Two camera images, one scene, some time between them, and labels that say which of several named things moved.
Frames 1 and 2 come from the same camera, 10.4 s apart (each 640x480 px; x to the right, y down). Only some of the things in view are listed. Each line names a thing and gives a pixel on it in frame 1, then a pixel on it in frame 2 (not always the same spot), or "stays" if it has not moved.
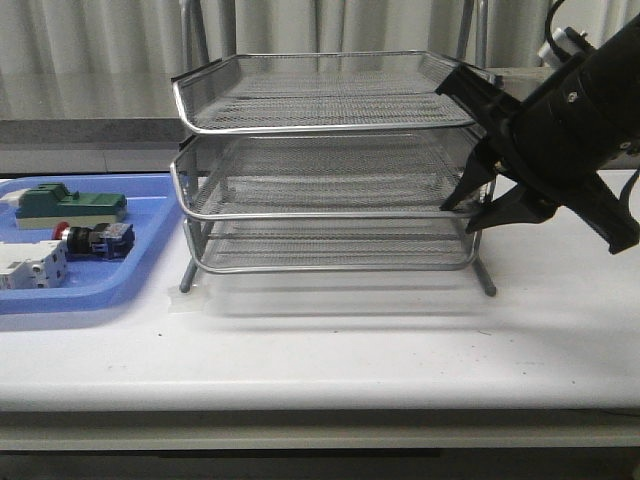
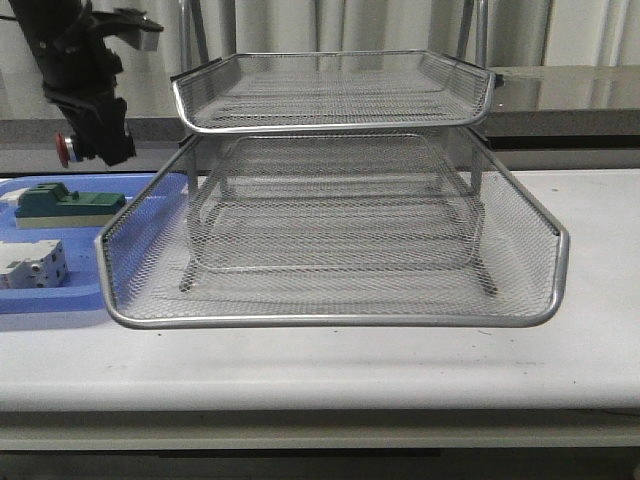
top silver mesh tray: [250, 92] stays
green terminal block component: [52, 203] stays
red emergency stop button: [102, 241] → [65, 149]
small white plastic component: [13, 197] stays
